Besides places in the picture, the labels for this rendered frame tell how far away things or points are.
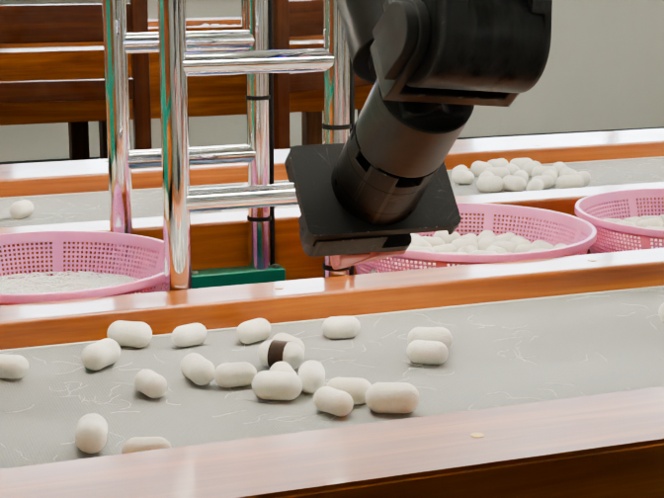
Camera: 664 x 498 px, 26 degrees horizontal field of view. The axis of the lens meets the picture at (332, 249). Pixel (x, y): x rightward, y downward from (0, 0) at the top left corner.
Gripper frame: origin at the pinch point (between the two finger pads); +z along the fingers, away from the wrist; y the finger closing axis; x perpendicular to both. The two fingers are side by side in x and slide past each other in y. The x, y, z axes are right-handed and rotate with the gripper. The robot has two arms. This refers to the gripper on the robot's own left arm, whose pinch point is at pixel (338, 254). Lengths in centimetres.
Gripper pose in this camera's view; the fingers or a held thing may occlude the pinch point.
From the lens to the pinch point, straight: 97.7
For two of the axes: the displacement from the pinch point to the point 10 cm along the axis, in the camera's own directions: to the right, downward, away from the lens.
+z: -2.5, 4.8, 8.4
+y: -9.4, 0.7, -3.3
